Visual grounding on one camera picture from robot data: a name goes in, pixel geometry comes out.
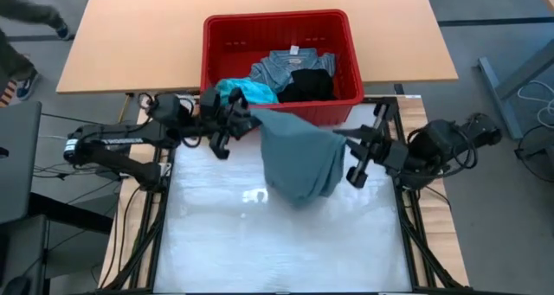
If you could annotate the black hazard-striped floor mat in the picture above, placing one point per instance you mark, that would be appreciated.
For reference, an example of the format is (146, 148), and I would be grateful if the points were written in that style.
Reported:
(5, 98)

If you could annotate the grey-green pants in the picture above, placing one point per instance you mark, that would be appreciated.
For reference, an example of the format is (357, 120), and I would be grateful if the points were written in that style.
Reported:
(298, 161)

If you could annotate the dark grey flat panel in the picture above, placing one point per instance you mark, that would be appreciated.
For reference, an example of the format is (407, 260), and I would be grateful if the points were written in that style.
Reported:
(17, 165)

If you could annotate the black round stand base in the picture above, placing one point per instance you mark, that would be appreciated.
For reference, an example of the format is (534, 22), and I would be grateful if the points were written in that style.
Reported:
(536, 154)

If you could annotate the grey striped shirt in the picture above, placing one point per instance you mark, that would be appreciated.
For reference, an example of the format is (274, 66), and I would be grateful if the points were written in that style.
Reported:
(277, 68)

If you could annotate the dark sneaker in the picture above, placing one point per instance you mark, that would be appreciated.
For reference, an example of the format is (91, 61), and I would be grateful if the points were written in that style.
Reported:
(63, 31)
(28, 85)

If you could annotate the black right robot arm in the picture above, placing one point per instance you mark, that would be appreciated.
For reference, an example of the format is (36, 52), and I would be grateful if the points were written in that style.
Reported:
(446, 145)

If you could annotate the grey metal desk leg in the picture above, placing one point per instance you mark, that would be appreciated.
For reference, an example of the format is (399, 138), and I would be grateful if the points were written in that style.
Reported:
(497, 91)

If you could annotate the person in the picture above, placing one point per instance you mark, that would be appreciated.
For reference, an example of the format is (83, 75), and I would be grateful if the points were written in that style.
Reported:
(26, 11)

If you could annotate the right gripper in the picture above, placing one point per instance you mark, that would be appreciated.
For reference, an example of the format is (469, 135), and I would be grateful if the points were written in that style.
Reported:
(383, 154)

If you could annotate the black garment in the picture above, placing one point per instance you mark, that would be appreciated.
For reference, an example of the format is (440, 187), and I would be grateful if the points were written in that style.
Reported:
(309, 85)

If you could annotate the red plastic laundry bin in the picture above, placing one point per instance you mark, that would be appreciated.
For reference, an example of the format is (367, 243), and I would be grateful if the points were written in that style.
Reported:
(259, 27)

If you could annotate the turquoise garment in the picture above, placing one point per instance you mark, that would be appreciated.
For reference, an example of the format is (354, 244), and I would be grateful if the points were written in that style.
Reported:
(255, 91)

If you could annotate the dark grey cabinet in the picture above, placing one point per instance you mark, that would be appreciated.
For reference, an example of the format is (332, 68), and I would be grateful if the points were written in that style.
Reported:
(21, 252)

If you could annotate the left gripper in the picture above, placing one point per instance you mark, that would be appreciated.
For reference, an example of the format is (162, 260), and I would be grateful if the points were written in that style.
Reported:
(225, 122)

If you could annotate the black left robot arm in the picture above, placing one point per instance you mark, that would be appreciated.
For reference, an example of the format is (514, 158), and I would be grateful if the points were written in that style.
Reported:
(121, 140)

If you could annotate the black aluminium table frame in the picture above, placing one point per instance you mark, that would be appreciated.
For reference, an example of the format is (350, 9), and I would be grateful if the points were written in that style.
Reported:
(402, 99)

